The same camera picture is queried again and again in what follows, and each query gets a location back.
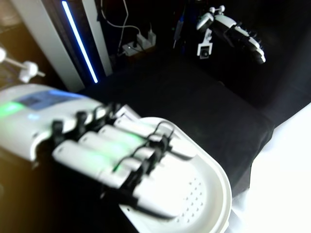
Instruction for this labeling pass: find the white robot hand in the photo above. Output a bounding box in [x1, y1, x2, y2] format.
[0, 83, 195, 219]
[213, 14, 267, 65]

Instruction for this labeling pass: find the white column with blue light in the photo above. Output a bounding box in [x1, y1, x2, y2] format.
[11, 0, 113, 92]

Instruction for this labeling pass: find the black table cloth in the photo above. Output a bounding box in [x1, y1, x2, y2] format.
[77, 46, 311, 200]

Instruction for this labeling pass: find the white plug adapter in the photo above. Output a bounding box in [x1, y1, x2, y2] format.
[147, 23, 156, 46]

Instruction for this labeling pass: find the white power strip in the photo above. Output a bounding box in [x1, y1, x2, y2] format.
[121, 33, 156, 57]

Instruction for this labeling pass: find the white perforated plastic basket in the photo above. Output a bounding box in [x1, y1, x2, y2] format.
[116, 116, 233, 233]

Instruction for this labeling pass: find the white cable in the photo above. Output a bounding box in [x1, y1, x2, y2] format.
[100, 0, 142, 50]

